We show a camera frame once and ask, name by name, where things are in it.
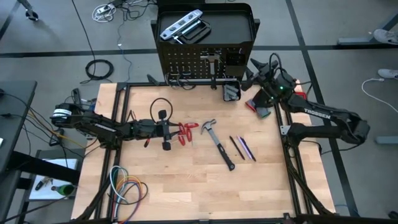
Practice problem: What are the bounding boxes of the clear safety glasses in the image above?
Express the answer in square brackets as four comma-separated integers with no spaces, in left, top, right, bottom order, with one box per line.
[165,72,183,90]
[176,73,197,91]

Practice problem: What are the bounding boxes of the black open bin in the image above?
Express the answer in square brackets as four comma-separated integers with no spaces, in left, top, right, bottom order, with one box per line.
[221,80,242,102]

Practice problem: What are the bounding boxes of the long grey desk foot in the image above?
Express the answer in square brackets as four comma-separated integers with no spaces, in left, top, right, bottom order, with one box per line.
[337,14,398,46]

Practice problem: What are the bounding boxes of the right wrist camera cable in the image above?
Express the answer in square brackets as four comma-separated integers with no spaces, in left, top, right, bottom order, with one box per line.
[268,52,284,77]

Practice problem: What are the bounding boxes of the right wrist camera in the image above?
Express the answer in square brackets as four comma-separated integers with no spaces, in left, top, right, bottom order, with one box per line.
[241,79,255,93]

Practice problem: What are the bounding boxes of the black side table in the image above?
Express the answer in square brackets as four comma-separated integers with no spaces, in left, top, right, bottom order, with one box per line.
[0,80,38,174]

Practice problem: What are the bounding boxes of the thin black cable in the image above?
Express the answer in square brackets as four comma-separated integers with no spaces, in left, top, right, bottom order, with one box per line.
[107,182,149,206]

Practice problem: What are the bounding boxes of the green cable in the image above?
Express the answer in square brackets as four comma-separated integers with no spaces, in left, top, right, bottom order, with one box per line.
[111,167,129,205]

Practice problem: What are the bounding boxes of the green bottle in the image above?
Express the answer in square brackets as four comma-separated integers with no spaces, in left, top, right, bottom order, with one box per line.
[51,184,77,197]

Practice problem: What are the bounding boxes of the coiled black floor cable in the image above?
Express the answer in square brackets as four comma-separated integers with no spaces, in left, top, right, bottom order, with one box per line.
[80,58,114,85]

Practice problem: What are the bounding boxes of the black C-clamp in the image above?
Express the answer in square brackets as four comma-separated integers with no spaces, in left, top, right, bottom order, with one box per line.
[172,18,211,45]

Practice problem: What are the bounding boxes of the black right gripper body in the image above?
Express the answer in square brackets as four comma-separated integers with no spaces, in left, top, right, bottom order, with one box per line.
[265,70,298,98]

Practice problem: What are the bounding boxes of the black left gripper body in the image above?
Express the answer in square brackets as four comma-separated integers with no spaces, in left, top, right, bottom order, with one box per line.
[134,109,172,142]

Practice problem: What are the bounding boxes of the white cable bundle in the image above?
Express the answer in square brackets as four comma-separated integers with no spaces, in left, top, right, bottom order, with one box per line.
[91,3,117,23]

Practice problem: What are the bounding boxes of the orange cable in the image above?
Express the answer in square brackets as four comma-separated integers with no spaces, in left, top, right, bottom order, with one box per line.
[114,177,145,224]

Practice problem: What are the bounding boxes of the short grey desk foot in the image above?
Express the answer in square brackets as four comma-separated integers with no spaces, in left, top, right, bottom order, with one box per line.
[375,136,398,146]

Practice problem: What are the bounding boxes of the grey hammer black handle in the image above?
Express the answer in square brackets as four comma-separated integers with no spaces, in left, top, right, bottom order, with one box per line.
[200,52,222,91]
[200,119,236,172]

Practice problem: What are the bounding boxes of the green grey curved object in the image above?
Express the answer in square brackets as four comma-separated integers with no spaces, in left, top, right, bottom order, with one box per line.
[256,107,272,119]

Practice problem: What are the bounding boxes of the black marker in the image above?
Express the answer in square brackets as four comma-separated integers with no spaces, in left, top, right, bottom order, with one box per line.
[34,177,54,192]

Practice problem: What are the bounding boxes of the grey spirit level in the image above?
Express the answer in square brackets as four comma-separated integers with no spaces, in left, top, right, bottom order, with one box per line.
[159,9,203,41]

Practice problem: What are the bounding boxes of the person's shoe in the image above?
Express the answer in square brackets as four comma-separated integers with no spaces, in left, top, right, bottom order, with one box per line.
[373,28,398,46]
[377,68,398,80]

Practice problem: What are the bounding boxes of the white floor cable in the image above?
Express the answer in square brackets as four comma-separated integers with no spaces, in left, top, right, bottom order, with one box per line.
[362,79,398,113]

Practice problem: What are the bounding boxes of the blue cable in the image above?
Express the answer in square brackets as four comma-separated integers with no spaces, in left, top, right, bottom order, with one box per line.
[113,182,141,224]

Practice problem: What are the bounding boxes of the black power adapter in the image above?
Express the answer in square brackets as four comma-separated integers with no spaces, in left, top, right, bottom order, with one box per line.
[72,88,83,111]

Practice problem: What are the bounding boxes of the black aluminium table frame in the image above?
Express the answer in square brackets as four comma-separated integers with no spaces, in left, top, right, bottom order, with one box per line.
[73,79,338,224]

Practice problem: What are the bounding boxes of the black diagonal desk beam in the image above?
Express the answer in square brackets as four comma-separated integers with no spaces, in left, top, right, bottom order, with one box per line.
[9,150,82,185]

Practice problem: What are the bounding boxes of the yellow cable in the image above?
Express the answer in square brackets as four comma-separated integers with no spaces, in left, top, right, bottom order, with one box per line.
[115,175,142,200]

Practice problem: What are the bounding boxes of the white sheet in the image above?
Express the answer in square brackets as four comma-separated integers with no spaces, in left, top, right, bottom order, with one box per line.
[29,158,78,200]

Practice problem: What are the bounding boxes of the black pegboard box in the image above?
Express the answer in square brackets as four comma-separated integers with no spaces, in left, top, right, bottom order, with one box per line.
[224,54,246,78]

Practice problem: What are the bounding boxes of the black chair base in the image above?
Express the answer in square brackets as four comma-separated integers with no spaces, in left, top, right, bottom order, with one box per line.
[17,0,40,22]

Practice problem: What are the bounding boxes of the black angled bracket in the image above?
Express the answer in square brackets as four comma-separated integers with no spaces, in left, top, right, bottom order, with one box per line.
[251,88,280,113]

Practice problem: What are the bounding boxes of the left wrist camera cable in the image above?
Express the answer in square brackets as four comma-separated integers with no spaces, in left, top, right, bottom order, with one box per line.
[149,97,174,124]

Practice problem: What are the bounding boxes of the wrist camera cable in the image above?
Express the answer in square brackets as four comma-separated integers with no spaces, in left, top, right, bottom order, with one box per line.
[149,97,174,124]
[268,52,284,77]

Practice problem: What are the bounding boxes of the black pen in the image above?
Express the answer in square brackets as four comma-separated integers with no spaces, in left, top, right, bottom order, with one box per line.
[240,136,257,163]
[229,135,246,161]

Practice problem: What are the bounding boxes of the black pegboard tool cart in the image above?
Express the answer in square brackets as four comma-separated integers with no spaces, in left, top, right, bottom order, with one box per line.
[146,2,261,85]

